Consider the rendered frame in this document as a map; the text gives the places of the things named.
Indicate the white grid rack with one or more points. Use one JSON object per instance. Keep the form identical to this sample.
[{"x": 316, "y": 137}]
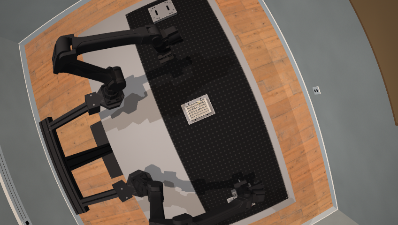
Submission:
[{"x": 193, "y": 112}]

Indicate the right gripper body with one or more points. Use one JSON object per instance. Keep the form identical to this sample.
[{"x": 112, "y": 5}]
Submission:
[{"x": 238, "y": 186}]

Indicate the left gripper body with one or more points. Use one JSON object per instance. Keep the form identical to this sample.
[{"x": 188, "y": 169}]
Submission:
[{"x": 161, "y": 55}]

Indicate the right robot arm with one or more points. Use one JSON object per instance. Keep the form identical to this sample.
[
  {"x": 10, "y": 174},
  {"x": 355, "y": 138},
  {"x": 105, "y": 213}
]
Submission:
[{"x": 154, "y": 190}]

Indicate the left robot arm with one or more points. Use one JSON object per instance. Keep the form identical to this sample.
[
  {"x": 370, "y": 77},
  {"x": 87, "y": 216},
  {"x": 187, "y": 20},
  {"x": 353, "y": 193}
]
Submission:
[{"x": 65, "y": 60}]

